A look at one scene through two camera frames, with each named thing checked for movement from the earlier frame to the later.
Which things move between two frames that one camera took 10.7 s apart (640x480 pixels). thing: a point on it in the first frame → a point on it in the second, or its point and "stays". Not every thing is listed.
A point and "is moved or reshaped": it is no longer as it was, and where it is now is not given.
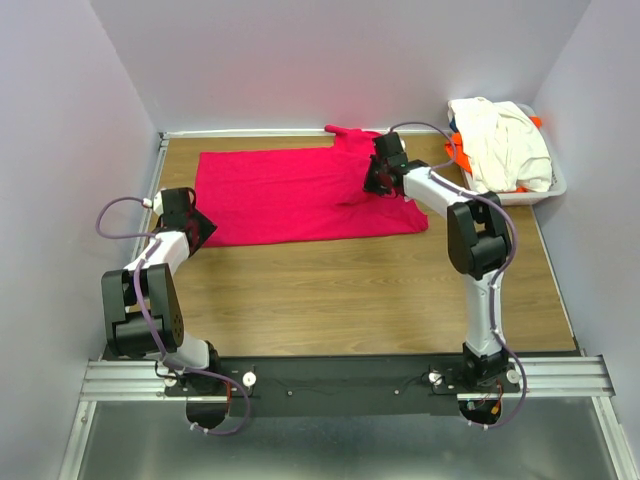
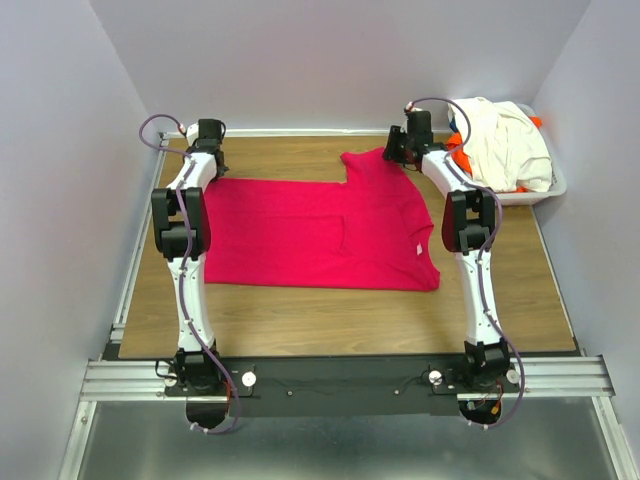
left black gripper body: (204, 226) → (221, 171)
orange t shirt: (459, 155) stays
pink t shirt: (259, 196) is moved or reshaped
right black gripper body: (373, 181) → (396, 146)
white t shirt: (505, 149) stays
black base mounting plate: (323, 386) stays
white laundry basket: (518, 196) stays
